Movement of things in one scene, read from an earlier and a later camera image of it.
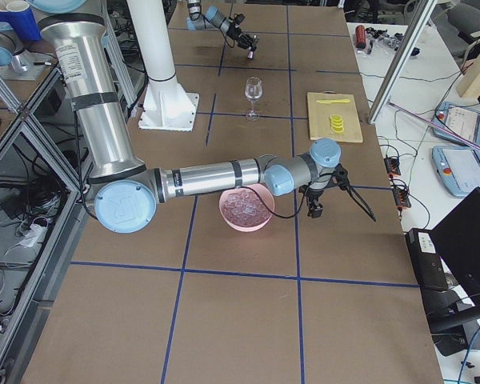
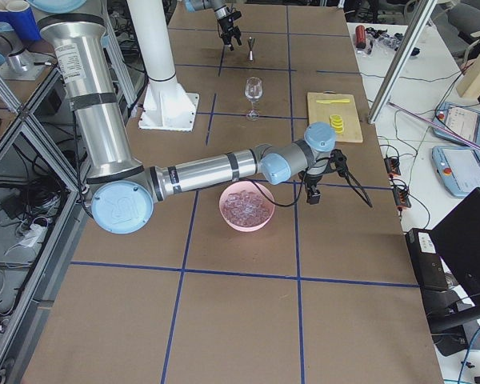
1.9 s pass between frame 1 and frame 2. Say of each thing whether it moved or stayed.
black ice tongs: moved
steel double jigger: stayed
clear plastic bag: stayed
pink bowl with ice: stayed
